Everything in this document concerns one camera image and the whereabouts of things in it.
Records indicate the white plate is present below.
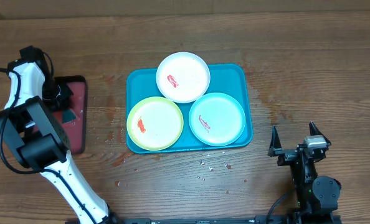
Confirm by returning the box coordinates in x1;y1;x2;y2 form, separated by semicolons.
156;52;211;103

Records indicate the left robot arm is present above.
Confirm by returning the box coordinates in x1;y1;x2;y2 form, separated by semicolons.
0;45;120;223

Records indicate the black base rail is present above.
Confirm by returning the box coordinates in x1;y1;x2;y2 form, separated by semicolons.
100;215;342;224

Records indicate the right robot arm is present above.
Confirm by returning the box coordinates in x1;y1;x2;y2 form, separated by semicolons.
265;122;341;223

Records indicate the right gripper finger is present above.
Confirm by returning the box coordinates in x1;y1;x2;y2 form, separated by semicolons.
309;121;330;144
269;125;282;150

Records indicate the black tray with red liquid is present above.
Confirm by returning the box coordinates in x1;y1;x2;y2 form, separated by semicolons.
52;76;88;154

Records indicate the yellow-green plate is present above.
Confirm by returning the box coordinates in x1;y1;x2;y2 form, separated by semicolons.
126;96;184;151

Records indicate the light blue plate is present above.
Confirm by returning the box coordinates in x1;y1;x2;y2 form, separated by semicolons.
189;93;246;147

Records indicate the teal plastic tray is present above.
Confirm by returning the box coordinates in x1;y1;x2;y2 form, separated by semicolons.
126;63;254;153

